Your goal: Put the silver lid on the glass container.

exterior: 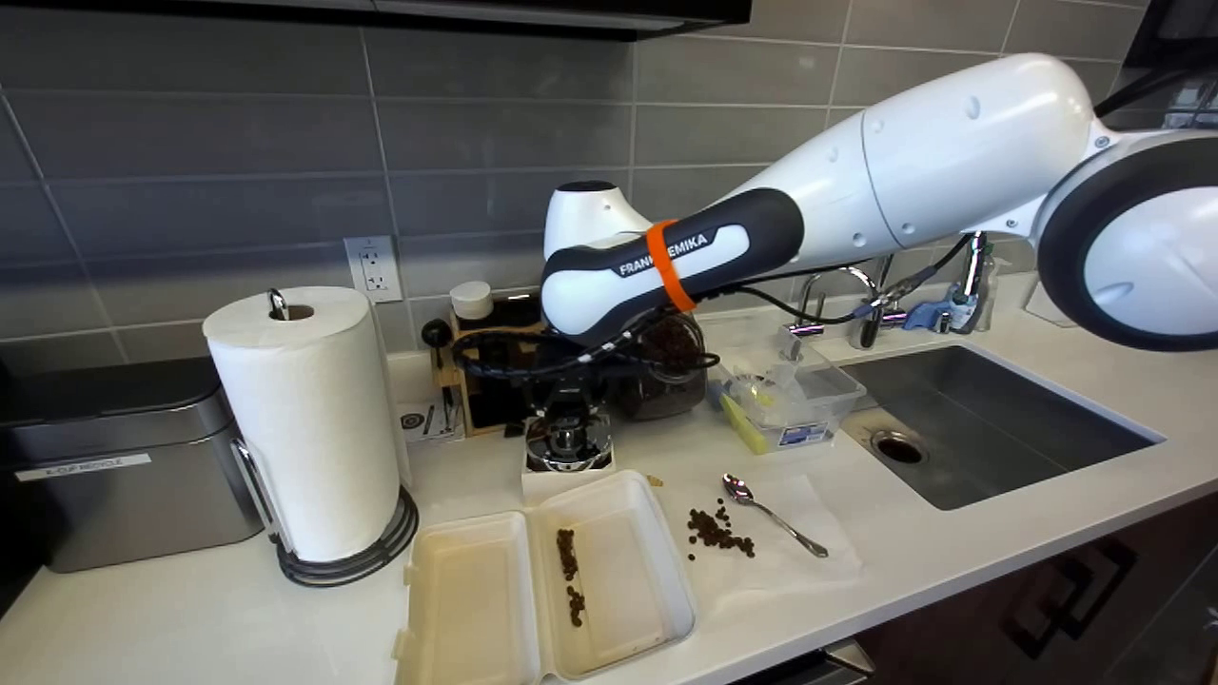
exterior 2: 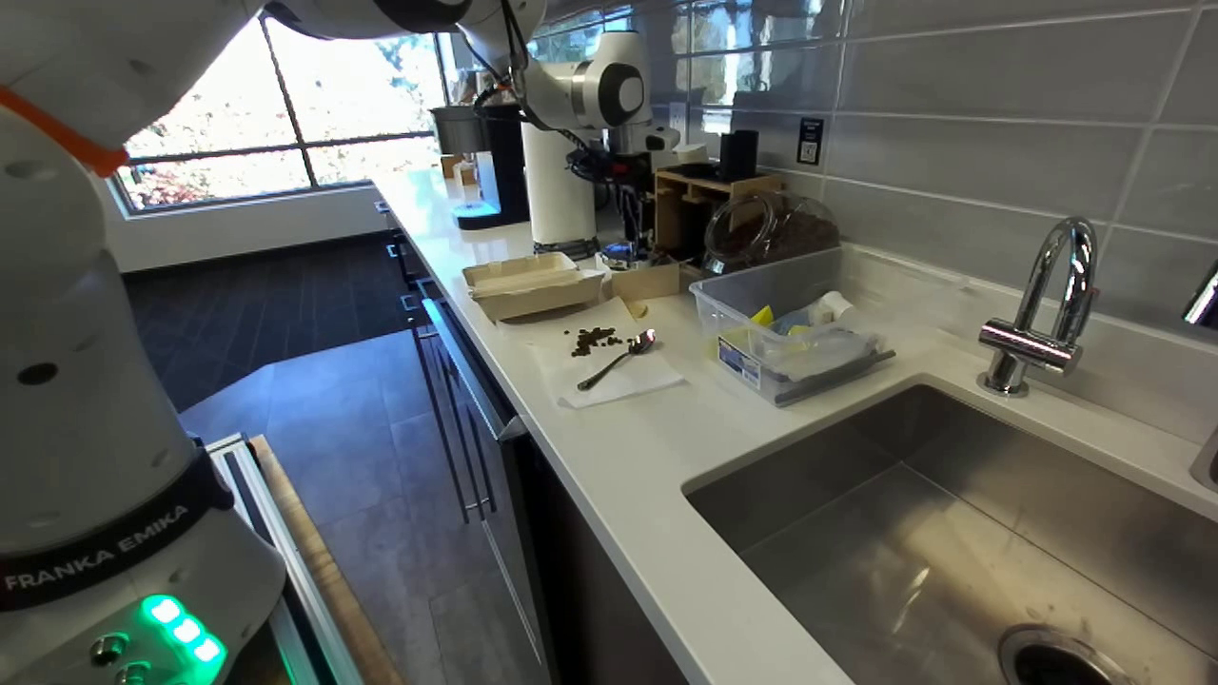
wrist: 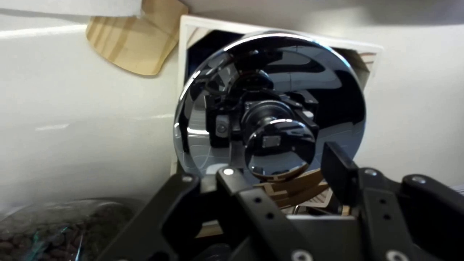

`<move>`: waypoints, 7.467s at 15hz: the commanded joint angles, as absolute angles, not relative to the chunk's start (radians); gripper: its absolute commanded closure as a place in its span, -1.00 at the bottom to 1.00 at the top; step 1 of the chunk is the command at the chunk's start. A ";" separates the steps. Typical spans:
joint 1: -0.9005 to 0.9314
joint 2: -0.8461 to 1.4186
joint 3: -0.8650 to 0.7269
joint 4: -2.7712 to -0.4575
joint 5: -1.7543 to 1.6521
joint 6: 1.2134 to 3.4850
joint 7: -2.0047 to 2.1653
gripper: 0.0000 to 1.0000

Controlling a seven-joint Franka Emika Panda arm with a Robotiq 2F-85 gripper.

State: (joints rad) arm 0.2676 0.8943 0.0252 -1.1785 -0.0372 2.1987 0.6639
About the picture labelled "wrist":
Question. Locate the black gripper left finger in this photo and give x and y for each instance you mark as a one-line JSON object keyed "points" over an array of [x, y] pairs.
{"points": [[232, 227]]}

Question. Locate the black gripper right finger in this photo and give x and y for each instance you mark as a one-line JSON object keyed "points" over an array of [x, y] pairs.
{"points": [[406, 222]]}

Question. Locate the silver round lid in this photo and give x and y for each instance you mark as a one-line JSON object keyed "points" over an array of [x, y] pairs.
{"points": [[309, 77]]}

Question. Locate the glass jar with coffee beans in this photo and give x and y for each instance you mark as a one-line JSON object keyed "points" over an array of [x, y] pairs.
{"points": [[58, 232]]}

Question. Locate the wooden coffee stand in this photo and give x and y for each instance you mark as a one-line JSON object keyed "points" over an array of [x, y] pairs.
{"points": [[135, 44]]}

